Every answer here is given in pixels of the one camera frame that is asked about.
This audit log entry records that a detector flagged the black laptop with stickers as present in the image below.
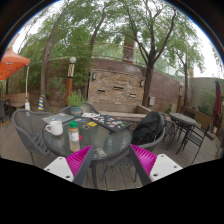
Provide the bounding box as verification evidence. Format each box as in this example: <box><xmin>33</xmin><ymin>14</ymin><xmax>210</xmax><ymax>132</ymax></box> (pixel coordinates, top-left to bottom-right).
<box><xmin>92</xmin><ymin>115</ymin><xmax>131</xmax><ymax>132</ymax></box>

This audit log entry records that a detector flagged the potted green plant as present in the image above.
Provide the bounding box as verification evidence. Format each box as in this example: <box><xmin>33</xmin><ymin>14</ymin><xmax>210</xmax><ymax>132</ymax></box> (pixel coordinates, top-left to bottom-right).
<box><xmin>67</xmin><ymin>90</ymin><xmax>85</xmax><ymax>118</ymax></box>

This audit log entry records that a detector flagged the orange patio umbrella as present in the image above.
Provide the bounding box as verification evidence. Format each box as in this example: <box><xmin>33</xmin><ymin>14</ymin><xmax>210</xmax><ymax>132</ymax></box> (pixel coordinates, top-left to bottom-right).
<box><xmin>0</xmin><ymin>47</ymin><xmax>31</xmax><ymax>111</ymax></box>

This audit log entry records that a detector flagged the round dark side table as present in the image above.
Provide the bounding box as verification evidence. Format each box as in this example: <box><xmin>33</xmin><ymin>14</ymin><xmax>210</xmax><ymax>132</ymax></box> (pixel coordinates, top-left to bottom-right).
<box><xmin>168</xmin><ymin>112</ymin><xmax>198</xmax><ymax>148</ymax></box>

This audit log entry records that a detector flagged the black backpack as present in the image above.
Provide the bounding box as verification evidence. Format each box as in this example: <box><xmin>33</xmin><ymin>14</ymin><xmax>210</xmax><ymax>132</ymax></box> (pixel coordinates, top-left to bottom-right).
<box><xmin>131</xmin><ymin>112</ymin><xmax>165</xmax><ymax>145</ymax></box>

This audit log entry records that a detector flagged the round glass patio table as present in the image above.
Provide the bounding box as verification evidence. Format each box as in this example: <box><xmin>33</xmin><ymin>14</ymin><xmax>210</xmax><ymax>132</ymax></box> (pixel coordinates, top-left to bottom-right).
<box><xmin>42</xmin><ymin>118</ymin><xmax>132</xmax><ymax>188</ymax></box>

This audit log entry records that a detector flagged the wooden lamp post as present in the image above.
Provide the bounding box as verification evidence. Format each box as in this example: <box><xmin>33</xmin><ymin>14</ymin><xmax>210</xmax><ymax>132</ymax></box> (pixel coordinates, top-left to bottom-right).
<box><xmin>65</xmin><ymin>56</ymin><xmax>76</xmax><ymax>106</ymax></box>

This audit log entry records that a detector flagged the yellow small object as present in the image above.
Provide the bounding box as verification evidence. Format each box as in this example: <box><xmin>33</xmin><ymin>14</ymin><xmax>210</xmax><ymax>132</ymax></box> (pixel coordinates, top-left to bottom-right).
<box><xmin>87</xmin><ymin>121</ymin><xmax>97</xmax><ymax>127</ymax></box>

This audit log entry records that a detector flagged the grey wicker chair left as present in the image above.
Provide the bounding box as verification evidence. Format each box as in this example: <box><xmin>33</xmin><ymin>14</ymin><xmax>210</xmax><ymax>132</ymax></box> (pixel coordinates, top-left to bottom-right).
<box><xmin>12</xmin><ymin>109</ymin><xmax>52</xmax><ymax>160</ymax></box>

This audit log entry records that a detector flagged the closed red umbrella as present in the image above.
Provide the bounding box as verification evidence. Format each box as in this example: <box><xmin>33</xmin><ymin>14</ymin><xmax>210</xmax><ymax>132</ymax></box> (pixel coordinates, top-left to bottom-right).
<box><xmin>213</xmin><ymin>79</ymin><xmax>221</xmax><ymax>125</ymax></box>

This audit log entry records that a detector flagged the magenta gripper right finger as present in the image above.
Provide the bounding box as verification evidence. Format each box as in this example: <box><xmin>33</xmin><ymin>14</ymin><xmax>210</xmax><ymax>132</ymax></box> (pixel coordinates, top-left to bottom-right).
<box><xmin>129</xmin><ymin>144</ymin><xmax>182</xmax><ymax>186</ymax></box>

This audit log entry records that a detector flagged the grey chair with backpack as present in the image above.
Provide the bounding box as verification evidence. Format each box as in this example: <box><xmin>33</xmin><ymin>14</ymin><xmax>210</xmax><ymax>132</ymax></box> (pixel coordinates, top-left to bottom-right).
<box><xmin>99</xmin><ymin>113</ymin><xmax>167</xmax><ymax>183</ymax></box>

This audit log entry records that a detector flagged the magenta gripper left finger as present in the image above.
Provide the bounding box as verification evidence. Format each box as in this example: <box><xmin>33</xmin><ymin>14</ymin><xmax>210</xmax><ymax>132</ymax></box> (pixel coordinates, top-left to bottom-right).
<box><xmin>45</xmin><ymin>145</ymin><xmax>94</xmax><ymax>186</ymax></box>

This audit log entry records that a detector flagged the white ceramic mug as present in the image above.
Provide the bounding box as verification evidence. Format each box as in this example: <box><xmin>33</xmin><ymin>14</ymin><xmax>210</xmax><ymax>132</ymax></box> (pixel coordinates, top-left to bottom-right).
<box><xmin>46</xmin><ymin>121</ymin><xmax>63</xmax><ymax>136</ymax></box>

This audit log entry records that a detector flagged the bottle with green cap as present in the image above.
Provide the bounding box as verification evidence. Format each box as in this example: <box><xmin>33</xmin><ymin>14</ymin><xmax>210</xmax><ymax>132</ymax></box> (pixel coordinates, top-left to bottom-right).
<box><xmin>68</xmin><ymin>121</ymin><xmax>80</xmax><ymax>152</ymax></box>

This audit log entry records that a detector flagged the black metal chair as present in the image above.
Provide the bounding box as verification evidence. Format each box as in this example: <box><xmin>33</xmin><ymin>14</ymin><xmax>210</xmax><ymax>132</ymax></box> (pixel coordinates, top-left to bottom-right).
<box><xmin>177</xmin><ymin>124</ymin><xmax>211</xmax><ymax>153</ymax></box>

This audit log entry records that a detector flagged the grey closed laptop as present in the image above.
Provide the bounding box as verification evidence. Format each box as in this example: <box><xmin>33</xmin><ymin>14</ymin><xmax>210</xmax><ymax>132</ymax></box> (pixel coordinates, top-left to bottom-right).
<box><xmin>43</xmin><ymin>113</ymin><xmax>74</xmax><ymax>124</ymax></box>

